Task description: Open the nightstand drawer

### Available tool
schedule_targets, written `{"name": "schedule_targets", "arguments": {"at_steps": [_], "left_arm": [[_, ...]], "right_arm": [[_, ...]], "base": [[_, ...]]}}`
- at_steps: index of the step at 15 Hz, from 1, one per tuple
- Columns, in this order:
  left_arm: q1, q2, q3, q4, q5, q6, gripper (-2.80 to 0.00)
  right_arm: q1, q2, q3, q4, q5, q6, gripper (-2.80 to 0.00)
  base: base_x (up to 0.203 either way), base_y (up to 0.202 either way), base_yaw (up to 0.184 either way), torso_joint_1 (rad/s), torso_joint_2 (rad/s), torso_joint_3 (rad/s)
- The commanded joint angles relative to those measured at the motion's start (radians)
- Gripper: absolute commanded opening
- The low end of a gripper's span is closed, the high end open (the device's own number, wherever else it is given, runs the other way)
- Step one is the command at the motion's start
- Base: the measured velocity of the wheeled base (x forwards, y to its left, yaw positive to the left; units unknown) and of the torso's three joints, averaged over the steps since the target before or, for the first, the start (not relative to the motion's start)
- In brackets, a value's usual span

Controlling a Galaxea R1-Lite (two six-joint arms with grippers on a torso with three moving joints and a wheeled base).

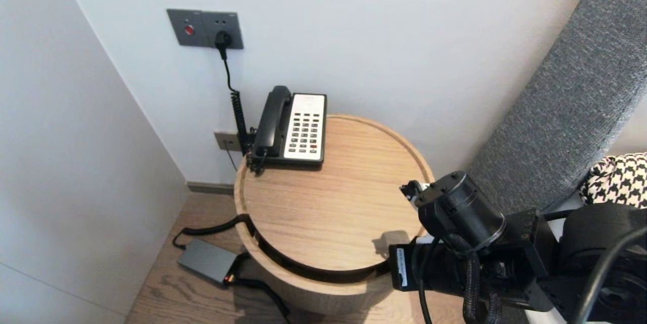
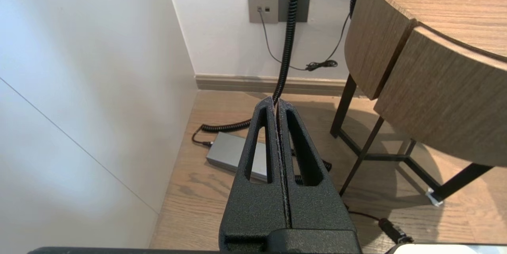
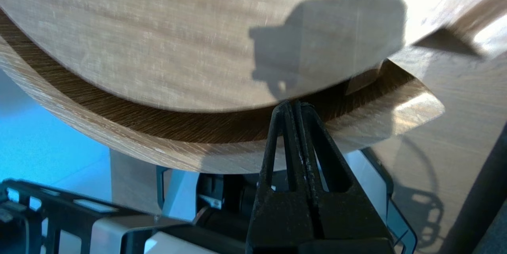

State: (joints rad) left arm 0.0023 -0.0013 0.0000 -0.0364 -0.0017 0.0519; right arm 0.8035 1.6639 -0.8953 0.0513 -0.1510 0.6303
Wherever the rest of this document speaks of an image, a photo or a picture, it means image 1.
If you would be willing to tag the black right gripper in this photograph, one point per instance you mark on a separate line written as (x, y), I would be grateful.
(419, 268)

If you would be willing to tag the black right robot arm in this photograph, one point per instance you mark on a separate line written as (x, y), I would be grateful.
(530, 253)

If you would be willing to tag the round wooden side table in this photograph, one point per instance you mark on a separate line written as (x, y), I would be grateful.
(333, 197)

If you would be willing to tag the white bed sheet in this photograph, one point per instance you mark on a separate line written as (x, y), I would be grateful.
(566, 205)

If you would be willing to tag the black and white telephone base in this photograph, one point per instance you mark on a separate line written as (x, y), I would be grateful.
(304, 132)

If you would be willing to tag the black telephone handset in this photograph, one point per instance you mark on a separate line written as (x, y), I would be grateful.
(273, 117)

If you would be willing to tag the grey power adapter brick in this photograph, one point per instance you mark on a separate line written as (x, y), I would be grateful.
(207, 261)

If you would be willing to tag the thin black telephone line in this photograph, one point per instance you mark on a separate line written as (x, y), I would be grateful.
(231, 159)

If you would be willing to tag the black white houndstooth pillow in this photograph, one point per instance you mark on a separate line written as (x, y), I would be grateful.
(619, 177)

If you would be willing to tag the grey fabric bed headboard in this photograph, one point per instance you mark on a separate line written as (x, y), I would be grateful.
(566, 101)

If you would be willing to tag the brown wall baseboard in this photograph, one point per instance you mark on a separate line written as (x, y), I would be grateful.
(202, 188)

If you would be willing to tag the beige wall jack plate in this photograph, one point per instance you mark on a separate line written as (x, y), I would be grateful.
(226, 141)

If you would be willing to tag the grey wall socket panel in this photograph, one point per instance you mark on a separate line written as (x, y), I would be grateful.
(199, 23)

